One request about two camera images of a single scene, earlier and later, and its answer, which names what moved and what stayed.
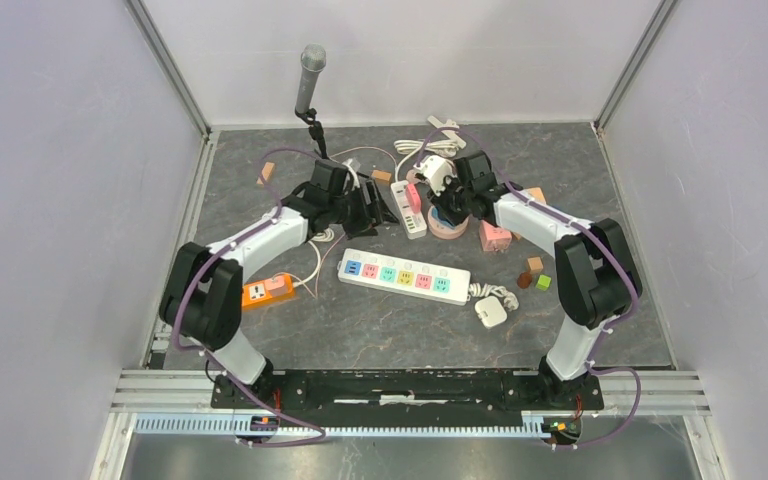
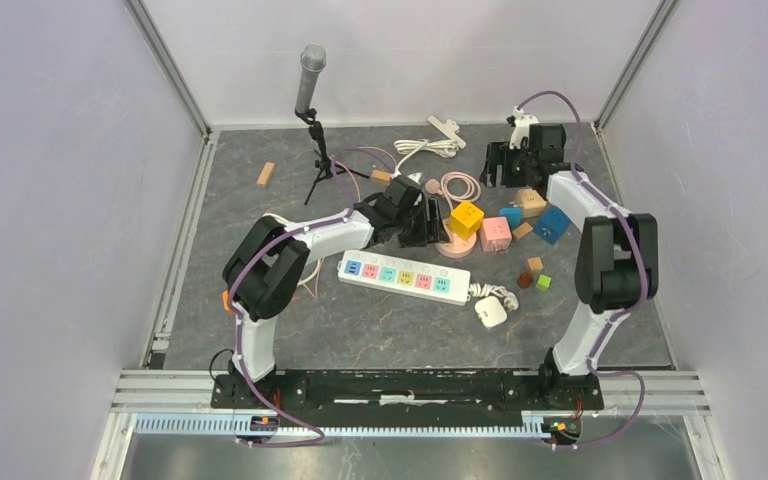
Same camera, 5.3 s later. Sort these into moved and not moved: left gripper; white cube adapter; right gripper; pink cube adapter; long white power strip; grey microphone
Moved: left gripper; right gripper
Not moved: grey microphone; pink cube adapter; white cube adapter; long white power strip
